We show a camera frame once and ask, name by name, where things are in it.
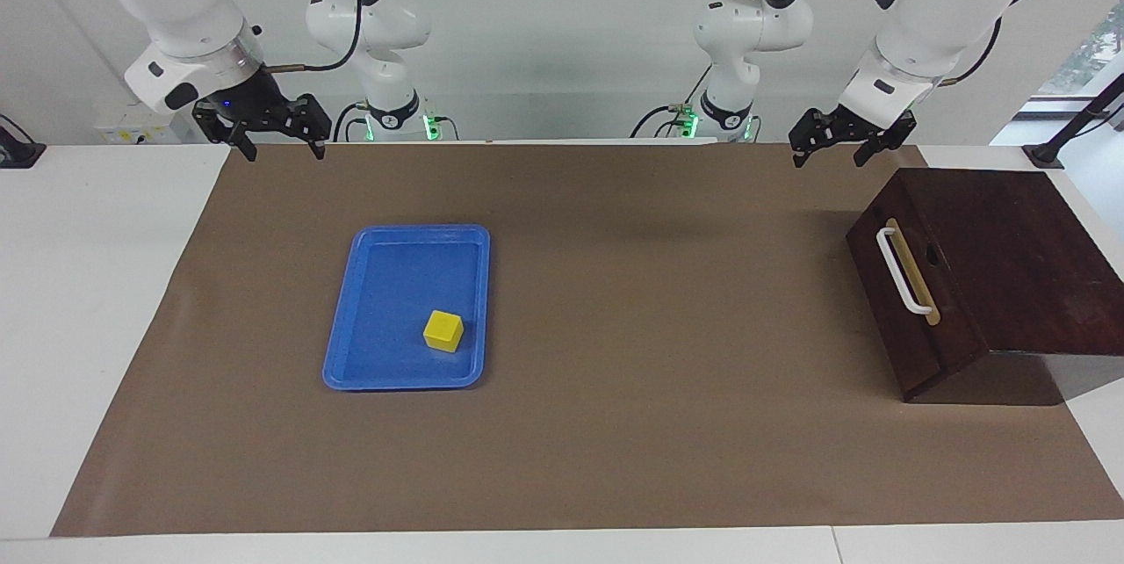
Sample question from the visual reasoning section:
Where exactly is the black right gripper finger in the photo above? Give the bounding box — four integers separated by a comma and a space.
193, 100, 257, 163
294, 95, 332, 161

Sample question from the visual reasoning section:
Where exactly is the black base cable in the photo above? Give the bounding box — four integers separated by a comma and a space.
630, 63, 714, 141
332, 101, 374, 143

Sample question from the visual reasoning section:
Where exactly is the blue plastic tray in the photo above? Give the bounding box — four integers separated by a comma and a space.
322, 224, 491, 392

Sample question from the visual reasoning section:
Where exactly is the white drawer handle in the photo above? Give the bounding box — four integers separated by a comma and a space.
876, 227, 933, 316

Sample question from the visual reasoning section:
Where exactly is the black clamp stand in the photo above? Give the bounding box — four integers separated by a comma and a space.
1023, 72, 1124, 170

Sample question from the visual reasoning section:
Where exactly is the dark wooden drawer cabinet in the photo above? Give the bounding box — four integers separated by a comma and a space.
846, 167, 1124, 407

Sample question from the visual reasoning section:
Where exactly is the brown table mat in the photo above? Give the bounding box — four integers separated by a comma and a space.
50, 141, 1124, 539

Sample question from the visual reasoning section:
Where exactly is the window with grey frame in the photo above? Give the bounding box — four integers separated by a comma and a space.
1036, 0, 1124, 99

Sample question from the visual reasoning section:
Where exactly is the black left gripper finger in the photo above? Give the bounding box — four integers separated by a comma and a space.
790, 110, 826, 168
854, 118, 917, 166

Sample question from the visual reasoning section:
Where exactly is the black table mount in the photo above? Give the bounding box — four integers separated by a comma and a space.
0, 114, 47, 170

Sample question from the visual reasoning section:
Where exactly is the yellow block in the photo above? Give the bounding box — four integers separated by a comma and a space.
423, 310, 465, 353

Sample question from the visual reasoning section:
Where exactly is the dark wooden drawer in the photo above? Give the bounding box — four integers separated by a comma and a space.
846, 193, 991, 403

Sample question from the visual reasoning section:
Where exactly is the white box with yellow labels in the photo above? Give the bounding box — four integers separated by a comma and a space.
95, 103, 181, 145

